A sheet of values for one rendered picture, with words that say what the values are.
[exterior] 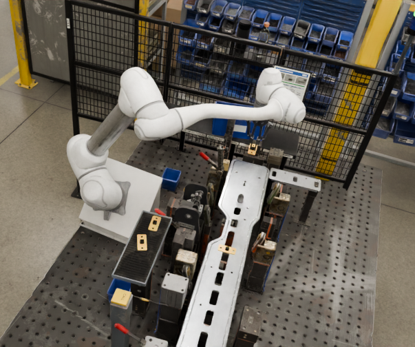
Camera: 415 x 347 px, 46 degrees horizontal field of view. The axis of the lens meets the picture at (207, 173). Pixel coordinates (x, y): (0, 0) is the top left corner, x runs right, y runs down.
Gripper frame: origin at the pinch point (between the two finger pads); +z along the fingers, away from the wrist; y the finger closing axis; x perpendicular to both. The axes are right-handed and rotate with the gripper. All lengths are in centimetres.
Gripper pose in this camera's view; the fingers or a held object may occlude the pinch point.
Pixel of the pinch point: (254, 142)
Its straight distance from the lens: 244.4
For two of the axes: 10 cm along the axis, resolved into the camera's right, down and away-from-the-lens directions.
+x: 2.2, -6.3, 7.5
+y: 9.7, 2.5, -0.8
